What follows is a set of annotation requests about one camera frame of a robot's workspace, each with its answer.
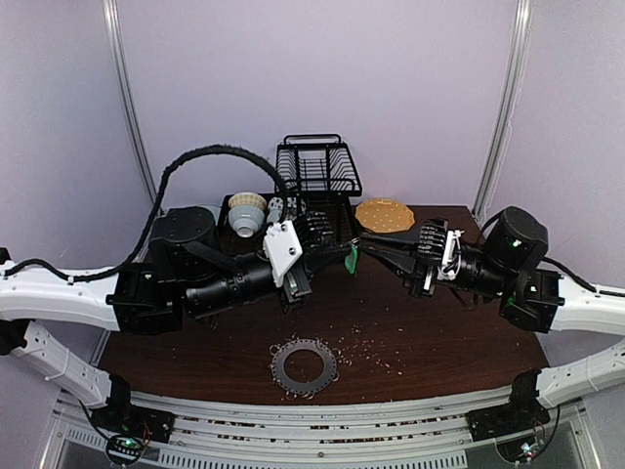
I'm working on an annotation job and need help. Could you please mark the left aluminium frame post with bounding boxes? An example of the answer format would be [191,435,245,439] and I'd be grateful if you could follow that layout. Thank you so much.
[103,0,157,204]

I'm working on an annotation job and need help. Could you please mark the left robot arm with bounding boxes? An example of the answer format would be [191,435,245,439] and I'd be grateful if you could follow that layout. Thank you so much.
[1,207,354,434]

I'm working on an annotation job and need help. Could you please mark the yellow dotted plate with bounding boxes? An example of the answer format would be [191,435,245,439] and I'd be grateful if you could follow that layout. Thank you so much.
[354,197,415,235]

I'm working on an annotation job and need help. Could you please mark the aluminium front rail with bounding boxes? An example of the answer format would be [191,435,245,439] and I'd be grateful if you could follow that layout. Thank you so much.
[35,386,606,468]

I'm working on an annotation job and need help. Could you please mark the black wire dish rack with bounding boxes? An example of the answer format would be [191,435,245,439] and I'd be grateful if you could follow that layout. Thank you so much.
[261,133,362,241]

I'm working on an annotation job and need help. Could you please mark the aluminium frame post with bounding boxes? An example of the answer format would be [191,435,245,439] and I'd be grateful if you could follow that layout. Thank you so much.
[103,0,157,204]
[472,0,534,226]

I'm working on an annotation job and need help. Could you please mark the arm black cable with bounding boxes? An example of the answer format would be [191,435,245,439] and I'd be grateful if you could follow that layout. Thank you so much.
[480,214,625,297]
[0,144,294,284]

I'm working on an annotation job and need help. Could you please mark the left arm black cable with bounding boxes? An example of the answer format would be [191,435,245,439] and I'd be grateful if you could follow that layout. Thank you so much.
[0,144,294,284]

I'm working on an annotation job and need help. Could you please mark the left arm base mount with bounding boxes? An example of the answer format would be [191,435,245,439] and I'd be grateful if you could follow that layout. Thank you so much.
[91,405,175,444]

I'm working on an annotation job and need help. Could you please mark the metal keyring disc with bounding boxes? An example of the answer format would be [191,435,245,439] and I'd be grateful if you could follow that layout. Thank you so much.
[269,338,340,399]

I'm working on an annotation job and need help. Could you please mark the yellow checked bowl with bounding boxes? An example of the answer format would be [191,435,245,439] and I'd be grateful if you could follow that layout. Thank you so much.
[228,192,268,211]

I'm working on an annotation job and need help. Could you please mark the light blue striped bowl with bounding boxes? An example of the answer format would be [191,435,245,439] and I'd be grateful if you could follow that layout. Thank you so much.
[229,205,266,238]

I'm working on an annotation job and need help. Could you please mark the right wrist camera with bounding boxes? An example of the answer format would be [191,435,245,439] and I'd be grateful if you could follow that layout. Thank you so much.
[437,230,464,281]

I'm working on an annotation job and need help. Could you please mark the light blue ceramic plate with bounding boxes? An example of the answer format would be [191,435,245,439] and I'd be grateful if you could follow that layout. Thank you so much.
[201,204,221,228]

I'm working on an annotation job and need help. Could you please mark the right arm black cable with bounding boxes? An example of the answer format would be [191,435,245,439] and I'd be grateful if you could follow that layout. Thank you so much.
[480,214,625,297]

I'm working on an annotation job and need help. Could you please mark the white black dotted bowl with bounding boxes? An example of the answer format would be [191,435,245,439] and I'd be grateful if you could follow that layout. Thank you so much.
[268,196,307,215]

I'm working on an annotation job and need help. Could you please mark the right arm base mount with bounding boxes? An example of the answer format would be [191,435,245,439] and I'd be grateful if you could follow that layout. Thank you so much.
[466,402,551,442]

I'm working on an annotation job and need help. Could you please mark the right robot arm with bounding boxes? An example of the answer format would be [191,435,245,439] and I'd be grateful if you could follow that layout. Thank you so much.
[358,206,624,432]

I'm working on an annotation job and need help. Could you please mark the right aluminium frame post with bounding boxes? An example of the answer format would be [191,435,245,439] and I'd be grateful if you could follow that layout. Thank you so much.
[472,0,534,226]

